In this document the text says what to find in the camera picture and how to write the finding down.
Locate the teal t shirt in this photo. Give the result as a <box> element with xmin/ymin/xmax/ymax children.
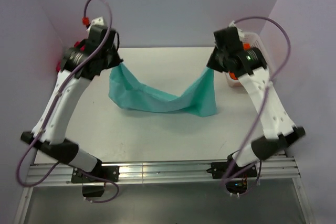
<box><xmin>109</xmin><ymin>64</ymin><xmax>217</xmax><ymax>117</ymax></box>

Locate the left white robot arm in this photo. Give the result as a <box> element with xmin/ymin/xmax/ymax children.
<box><xmin>20</xmin><ymin>25</ymin><xmax>122</xmax><ymax>177</ymax></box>

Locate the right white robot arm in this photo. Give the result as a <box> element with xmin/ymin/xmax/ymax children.
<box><xmin>207</xmin><ymin>26</ymin><xmax>306</xmax><ymax>167</ymax></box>

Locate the orange t shirt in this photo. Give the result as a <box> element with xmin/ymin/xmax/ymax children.
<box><xmin>227</xmin><ymin>42</ymin><xmax>250</xmax><ymax>81</ymax></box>

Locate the white plastic basket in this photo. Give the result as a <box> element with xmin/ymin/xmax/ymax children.
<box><xmin>225</xmin><ymin>31</ymin><xmax>272</xmax><ymax>88</ymax></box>

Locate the folded red t shirt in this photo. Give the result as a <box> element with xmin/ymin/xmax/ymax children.
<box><xmin>56</xmin><ymin>39</ymin><xmax>86</xmax><ymax>72</ymax></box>

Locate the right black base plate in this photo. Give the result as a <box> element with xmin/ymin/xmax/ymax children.
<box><xmin>206</xmin><ymin>161</ymin><xmax>258</xmax><ymax>179</ymax></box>

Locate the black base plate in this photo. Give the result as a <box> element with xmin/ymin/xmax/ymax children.
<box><xmin>71</xmin><ymin>166</ymin><xmax>119</xmax><ymax>184</ymax></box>
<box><xmin>206</xmin><ymin>161</ymin><xmax>258</xmax><ymax>179</ymax></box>

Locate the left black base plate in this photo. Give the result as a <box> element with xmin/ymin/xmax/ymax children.
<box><xmin>71</xmin><ymin>166</ymin><xmax>119</xmax><ymax>184</ymax></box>

